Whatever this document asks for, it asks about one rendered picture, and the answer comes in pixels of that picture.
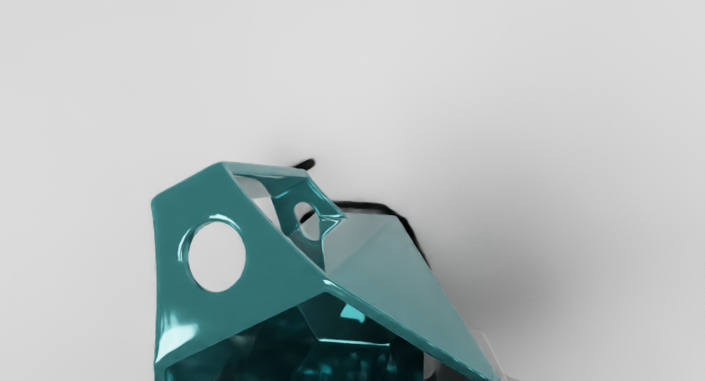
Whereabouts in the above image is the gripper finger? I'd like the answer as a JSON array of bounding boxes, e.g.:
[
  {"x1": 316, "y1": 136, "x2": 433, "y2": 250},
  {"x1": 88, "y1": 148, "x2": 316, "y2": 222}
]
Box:
[{"x1": 423, "y1": 328, "x2": 519, "y2": 381}]

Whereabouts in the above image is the teal faceted mug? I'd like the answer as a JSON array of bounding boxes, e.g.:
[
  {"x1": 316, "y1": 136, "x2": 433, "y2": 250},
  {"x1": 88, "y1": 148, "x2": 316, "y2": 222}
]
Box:
[{"x1": 151, "y1": 161, "x2": 501, "y2": 381}]

